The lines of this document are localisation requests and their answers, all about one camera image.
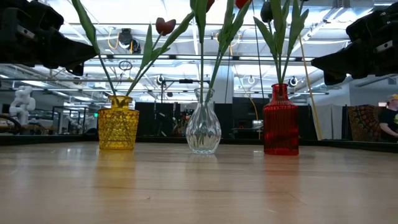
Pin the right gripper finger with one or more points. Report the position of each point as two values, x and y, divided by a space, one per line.
333 79
339 62

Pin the small black ceiling reel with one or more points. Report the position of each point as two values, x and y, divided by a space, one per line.
292 81
160 80

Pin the red glass vase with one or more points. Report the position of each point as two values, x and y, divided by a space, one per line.
281 124

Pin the red artificial tulip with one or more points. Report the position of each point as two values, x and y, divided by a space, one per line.
200 15
228 18
239 18

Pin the patterned brown hanging rug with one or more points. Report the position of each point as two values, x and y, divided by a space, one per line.
362 123

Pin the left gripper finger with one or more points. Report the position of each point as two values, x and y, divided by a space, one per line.
77 70
71 53

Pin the long ceiling light rail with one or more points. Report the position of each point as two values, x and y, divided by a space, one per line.
186 57

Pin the black divider panel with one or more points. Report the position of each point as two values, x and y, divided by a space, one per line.
155 118
242 115

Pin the silver air duct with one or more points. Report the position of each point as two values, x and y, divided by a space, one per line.
314 77

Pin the white curtain panel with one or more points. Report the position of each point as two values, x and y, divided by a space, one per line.
328 121

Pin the yellow glass vase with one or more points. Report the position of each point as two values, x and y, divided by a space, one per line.
118 124

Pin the clear glass vase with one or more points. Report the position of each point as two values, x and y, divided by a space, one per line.
203 130

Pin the black gantry frame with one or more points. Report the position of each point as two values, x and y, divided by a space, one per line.
186 81

